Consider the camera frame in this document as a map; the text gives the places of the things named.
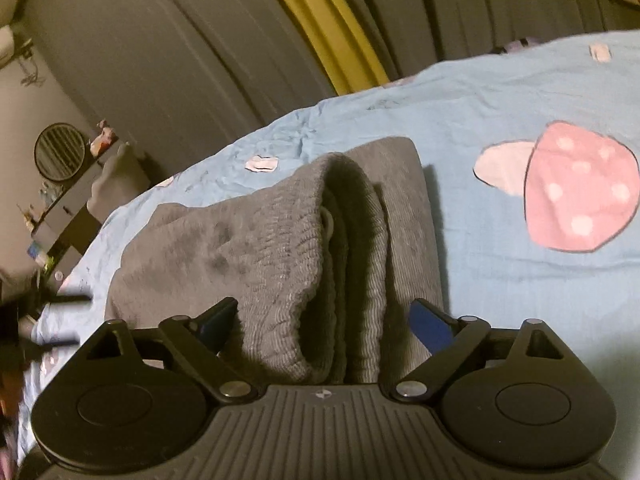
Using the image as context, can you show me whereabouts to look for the grey sweatpants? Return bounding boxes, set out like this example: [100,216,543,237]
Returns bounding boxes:
[105,138,442,385]

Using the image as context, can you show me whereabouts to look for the dark desk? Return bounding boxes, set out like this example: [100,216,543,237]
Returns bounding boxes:
[27,141,122,285]

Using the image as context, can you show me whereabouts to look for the grey upholstered chair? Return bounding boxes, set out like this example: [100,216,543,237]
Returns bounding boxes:
[87,143,151,224]

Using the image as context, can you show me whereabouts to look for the light blue patterned bedsheet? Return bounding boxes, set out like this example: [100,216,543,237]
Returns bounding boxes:
[32,31,639,479]

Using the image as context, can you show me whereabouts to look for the pink plush toy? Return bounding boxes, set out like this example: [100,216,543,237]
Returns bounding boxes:
[89,119,118,158]

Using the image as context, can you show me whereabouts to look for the round black fan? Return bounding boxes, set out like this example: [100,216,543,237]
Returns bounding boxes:
[34,122,88,183]

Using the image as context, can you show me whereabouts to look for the grey curtain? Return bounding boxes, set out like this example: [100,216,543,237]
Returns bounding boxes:
[21,0,639,179]

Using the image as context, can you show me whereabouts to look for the yellow curtain strip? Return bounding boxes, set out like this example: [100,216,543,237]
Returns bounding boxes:
[282,0,390,96]

